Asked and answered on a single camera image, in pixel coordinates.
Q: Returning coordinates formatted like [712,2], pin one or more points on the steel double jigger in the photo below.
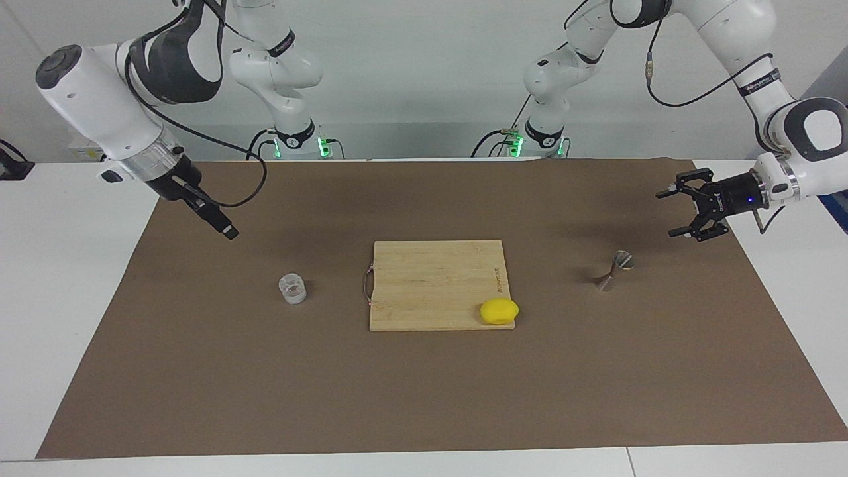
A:
[613,273]

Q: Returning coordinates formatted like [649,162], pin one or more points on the blue box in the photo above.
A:
[836,212]

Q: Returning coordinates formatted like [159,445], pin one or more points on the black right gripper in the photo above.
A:
[173,180]

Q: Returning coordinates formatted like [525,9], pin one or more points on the clear glass cup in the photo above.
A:
[293,290]

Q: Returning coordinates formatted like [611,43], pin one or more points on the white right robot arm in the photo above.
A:
[99,99]

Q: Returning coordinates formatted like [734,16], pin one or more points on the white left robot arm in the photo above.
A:
[729,33]

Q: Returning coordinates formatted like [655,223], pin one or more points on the brown table mat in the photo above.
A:
[424,384]

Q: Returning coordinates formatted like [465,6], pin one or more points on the black table clamp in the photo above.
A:
[13,165]

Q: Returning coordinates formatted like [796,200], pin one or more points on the yellow lemon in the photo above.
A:
[499,311]

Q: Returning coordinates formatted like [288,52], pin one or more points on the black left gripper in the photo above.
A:
[735,195]

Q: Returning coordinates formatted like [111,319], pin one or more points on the bamboo cutting board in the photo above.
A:
[430,291]

